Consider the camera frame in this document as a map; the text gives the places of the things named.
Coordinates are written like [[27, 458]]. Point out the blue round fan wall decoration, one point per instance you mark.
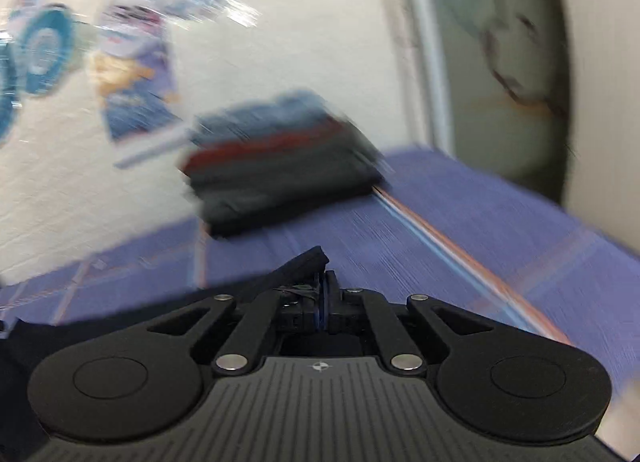
[[42, 51]]

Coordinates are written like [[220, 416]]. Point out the blue checked bedsheet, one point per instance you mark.
[[475, 222]]

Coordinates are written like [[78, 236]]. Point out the bedding wall poster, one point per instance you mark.
[[135, 86]]

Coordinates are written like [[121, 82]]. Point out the dark navy pants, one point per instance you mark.
[[280, 282]]

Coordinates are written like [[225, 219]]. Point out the white panel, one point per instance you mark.
[[600, 91]]

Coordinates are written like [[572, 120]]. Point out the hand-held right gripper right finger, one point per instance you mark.
[[335, 312]]

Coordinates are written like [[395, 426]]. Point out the folded black garment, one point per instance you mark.
[[280, 209]]

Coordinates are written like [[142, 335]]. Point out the pale wall sticker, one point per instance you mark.
[[500, 51]]

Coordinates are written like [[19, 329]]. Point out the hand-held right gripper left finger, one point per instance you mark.
[[300, 317]]

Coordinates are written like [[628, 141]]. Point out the folded red garment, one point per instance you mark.
[[260, 149]]

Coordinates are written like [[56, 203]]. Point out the white vertical pole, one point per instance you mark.
[[425, 41]]

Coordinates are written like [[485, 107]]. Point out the folded dark grey garment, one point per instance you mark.
[[300, 161]]

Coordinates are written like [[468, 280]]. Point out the folded light grey garment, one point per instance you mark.
[[260, 187]]

